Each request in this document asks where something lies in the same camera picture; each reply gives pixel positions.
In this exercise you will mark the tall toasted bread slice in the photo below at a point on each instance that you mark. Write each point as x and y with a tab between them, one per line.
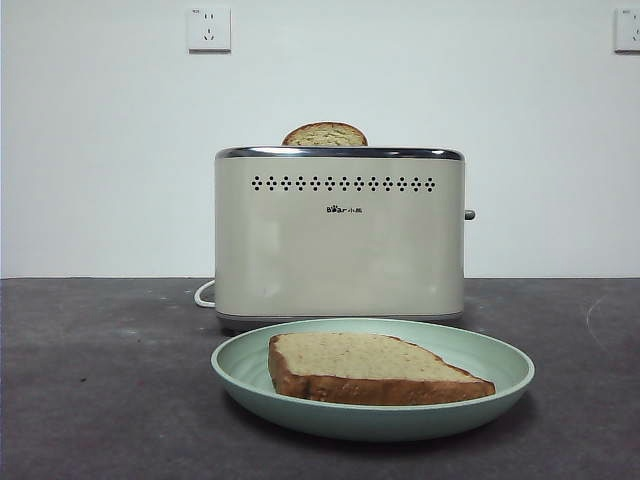
360	365

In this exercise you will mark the pale green round plate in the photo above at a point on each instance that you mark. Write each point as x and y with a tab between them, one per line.
370	420

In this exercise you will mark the cream toaster with chrome top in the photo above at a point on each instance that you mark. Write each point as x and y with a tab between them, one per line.
340	250

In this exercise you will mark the low toasted bread slice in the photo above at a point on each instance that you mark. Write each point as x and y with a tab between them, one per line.
324	135

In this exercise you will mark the white wall socket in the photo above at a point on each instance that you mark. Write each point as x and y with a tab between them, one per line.
210	29
629	30

